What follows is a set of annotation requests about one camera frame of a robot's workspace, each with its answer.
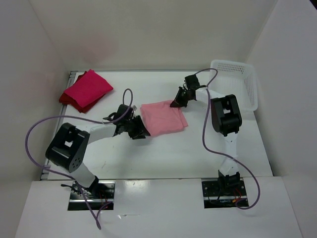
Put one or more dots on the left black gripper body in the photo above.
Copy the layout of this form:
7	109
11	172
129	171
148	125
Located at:
131	128

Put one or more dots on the white plastic basket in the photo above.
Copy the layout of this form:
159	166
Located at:
239	79

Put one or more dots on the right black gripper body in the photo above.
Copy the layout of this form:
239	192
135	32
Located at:
186	95

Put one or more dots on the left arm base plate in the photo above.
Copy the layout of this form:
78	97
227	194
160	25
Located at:
96	201

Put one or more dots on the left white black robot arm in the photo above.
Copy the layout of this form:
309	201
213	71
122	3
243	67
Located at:
69	145

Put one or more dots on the light pink t shirt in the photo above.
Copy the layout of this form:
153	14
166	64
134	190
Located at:
159	118

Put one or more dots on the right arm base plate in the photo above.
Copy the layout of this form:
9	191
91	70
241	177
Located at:
216	198

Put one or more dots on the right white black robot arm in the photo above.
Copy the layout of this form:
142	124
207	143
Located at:
224	113

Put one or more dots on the dark red t shirt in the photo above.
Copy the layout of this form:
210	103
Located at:
74	95

